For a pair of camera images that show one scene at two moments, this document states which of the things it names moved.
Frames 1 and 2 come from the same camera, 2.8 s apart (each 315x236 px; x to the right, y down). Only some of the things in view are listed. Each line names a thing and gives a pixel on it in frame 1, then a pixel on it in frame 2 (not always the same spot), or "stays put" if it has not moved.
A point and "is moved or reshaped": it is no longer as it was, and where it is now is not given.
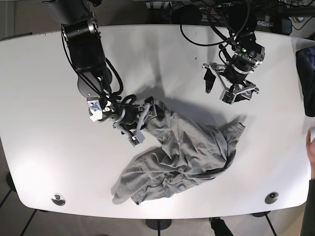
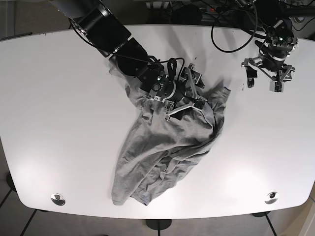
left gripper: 132,123 to 182,93
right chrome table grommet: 271,197 stays put
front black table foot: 158,224 stays put
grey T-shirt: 190,153 is moved or reshaped
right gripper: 236,87 to 276,84
